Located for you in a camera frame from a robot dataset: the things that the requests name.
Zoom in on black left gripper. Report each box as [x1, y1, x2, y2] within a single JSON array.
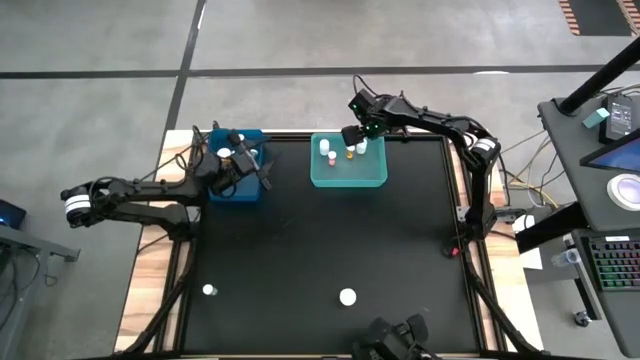
[[199, 135, 275, 197]]

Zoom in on teal plastic bin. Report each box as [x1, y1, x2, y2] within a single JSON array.
[[309, 132, 389, 189]]

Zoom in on blue plastic bin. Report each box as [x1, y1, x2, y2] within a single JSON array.
[[204, 128, 266, 204]]

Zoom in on small white object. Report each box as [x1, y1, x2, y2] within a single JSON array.
[[512, 213, 537, 234]]

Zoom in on black lumpy object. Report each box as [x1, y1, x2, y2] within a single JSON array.
[[349, 313, 432, 360]]

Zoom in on grey equipment cart top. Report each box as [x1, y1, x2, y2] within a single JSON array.
[[537, 94, 640, 231]]

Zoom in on white paper sheet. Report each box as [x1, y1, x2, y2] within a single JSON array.
[[519, 247, 544, 271]]

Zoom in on black cart base beam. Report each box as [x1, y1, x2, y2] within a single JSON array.
[[517, 204, 589, 254]]

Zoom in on grey metal desk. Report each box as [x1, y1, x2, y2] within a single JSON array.
[[0, 224, 81, 360]]

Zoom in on small teal box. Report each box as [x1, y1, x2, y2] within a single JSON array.
[[582, 107, 611, 130]]

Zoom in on clear plastic water bottle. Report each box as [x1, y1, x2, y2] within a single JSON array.
[[550, 248, 582, 267]]

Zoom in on dark laptop blue screen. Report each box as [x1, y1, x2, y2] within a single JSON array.
[[0, 198, 27, 230]]

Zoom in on monitor with blue screen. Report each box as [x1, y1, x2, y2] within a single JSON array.
[[579, 130, 640, 174]]

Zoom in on black mat orange stripes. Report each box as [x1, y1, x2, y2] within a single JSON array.
[[558, 0, 640, 37]]

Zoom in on white round device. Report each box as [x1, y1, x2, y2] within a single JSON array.
[[606, 172, 640, 212]]

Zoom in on backlit rgb keyboard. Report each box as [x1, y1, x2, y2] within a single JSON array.
[[588, 235, 640, 292]]

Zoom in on grey keyboard desk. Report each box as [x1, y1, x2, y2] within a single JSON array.
[[569, 227, 640, 359]]

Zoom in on black aluminium table frame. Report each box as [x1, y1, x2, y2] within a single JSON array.
[[114, 119, 546, 360]]

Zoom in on black stand post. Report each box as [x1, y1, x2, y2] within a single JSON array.
[[558, 37, 640, 116]]

